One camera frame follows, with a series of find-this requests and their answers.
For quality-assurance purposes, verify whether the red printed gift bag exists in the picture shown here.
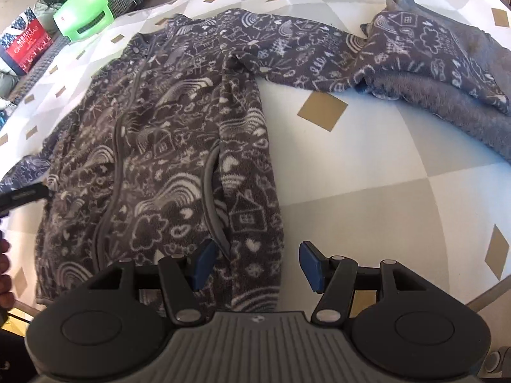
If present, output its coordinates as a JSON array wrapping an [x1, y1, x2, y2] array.
[[0, 6, 54, 76]]

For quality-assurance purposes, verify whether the green plastic chair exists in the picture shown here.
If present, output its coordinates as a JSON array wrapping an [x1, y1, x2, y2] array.
[[53, 0, 116, 44]]

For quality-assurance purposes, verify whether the plain grey fleece garment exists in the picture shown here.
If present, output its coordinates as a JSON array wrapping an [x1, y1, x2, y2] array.
[[361, 0, 511, 160]]

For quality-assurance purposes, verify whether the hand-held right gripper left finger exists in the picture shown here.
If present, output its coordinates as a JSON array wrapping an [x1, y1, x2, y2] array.
[[86, 239, 220, 325]]

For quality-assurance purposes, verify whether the person's left hand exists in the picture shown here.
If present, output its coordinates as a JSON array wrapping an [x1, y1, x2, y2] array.
[[0, 239, 16, 310]]

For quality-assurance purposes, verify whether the pale green cushion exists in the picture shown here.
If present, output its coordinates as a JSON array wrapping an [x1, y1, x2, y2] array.
[[34, 0, 65, 34], [0, 70, 20, 100]]

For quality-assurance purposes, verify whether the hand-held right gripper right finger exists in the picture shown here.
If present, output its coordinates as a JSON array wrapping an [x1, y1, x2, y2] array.
[[299, 241, 434, 324]]

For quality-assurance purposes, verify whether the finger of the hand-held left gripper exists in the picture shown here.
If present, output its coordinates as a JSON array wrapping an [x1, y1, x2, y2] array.
[[0, 184, 52, 218]]

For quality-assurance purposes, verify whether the grey doodle print fleece jacket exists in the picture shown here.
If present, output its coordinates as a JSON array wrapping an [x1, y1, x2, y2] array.
[[0, 8, 511, 316]]

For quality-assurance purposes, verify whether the diamond pattern table mat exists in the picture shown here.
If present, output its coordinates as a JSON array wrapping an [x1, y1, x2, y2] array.
[[0, 0, 511, 328]]

